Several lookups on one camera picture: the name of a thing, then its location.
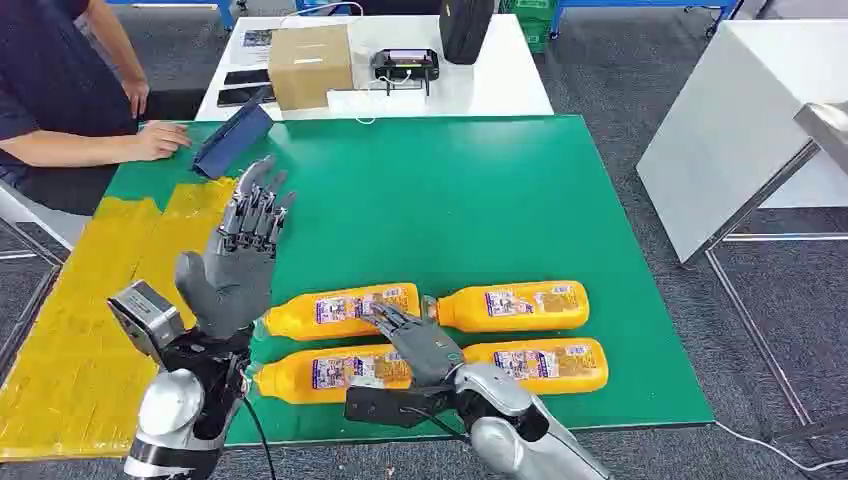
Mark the black controller with screen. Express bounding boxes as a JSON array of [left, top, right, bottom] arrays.
[[370, 47, 441, 98]]

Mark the grey metal table frame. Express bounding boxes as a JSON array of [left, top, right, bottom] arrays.
[[680, 140, 848, 444]]

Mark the grey metal chair frame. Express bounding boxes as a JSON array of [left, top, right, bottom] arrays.
[[0, 180, 91, 382]]

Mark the green table mat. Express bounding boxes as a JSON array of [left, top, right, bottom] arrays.
[[103, 114, 716, 449]]

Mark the orange drink bottle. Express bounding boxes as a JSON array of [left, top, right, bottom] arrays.
[[462, 338, 610, 397], [423, 280, 592, 335], [262, 283, 423, 343], [252, 343, 416, 406]]

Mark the white floor cable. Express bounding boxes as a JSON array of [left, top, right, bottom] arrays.
[[714, 419, 848, 474]]

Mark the green plastic crate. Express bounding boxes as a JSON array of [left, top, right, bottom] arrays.
[[497, 0, 558, 55]]

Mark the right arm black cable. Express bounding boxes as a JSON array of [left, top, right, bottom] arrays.
[[402, 405, 473, 446]]

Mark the black phone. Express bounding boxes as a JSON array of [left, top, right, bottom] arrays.
[[215, 84, 277, 109], [223, 68, 272, 87]]

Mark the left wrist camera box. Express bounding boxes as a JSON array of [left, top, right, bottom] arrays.
[[107, 280, 186, 365]]

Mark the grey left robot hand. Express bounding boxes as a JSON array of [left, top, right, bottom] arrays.
[[174, 155, 298, 340]]

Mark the large white side table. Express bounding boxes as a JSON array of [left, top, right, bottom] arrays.
[[635, 19, 848, 267]]

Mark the printed paper leaflet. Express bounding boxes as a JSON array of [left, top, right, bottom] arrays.
[[227, 27, 277, 68]]

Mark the brown cardboard box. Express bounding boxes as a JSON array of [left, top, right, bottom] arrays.
[[267, 23, 355, 112]]

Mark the person's right hand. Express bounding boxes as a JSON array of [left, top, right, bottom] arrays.
[[134, 119, 194, 163]]

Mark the white thin cable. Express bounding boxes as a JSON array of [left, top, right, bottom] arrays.
[[353, 71, 413, 126]]

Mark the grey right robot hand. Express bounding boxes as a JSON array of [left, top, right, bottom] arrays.
[[360, 301, 466, 390]]

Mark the person's left hand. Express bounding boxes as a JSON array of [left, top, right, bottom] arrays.
[[121, 77, 151, 121]]

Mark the black bag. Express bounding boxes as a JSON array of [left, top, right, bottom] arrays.
[[438, 0, 497, 66]]

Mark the blue metal frame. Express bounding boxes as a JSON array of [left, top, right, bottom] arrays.
[[105, 0, 741, 38]]

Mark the steel bench top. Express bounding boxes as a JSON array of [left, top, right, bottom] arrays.
[[792, 101, 848, 178]]

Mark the person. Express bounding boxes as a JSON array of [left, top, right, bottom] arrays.
[[0, 0, 194, 217]]

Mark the yellow sheet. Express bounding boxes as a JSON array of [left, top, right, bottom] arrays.
[[0, 176, 239, 462]]

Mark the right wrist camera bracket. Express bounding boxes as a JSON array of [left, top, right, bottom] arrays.
[[343, 377, 460, 429]]

